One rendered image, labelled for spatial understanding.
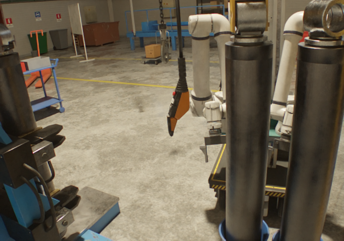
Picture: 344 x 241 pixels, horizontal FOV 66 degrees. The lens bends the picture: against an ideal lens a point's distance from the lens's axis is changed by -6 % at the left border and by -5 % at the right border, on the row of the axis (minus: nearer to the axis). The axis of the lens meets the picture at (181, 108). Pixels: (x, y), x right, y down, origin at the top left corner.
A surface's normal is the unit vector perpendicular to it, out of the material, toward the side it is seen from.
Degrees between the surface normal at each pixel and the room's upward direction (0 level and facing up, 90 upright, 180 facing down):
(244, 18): 87
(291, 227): 90
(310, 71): 90
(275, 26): 90
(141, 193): 0
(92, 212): 0
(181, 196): 0
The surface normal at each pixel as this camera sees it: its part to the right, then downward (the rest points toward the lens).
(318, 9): -0.90, -0.26
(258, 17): -0.02, 0.31
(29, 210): 0.88, 0.11
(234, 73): -0.73, 0.29
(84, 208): -0.07, -0.93
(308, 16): -0.97, 0.10
